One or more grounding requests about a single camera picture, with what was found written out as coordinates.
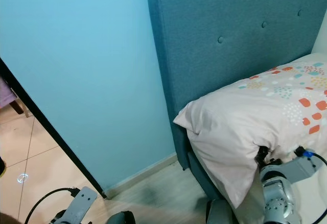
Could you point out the pink dotted pillow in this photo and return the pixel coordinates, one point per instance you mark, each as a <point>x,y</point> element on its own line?
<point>235,127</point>

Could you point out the purple cloth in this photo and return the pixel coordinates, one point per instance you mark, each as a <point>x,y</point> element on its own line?
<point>6,94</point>

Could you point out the grey robot leg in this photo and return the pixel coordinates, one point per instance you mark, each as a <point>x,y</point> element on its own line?
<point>218,213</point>
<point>121,219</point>

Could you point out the grey robot right leg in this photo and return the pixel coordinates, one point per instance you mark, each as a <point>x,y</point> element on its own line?
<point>218,213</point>

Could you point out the grey robot left leg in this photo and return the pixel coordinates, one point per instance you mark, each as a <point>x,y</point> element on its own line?
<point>121,219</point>

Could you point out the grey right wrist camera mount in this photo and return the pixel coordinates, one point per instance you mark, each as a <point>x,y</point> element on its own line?
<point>294,169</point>

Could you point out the beige skirting board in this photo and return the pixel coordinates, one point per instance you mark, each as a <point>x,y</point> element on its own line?
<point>140,175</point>

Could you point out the wooden furniture leg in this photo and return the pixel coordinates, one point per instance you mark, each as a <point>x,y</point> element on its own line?
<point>20,106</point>

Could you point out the blue fabric bed frame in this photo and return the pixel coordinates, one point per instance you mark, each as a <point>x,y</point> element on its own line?
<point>235,66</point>

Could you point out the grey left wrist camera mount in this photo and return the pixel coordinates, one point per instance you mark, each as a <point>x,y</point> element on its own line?
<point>84,203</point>

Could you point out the black door frame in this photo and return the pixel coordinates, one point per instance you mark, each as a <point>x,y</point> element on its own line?
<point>51,130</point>

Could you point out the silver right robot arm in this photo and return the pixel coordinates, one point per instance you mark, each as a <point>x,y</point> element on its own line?
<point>278,203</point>

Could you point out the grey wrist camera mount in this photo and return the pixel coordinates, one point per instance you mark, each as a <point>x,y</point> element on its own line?
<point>84,203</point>
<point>294,169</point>

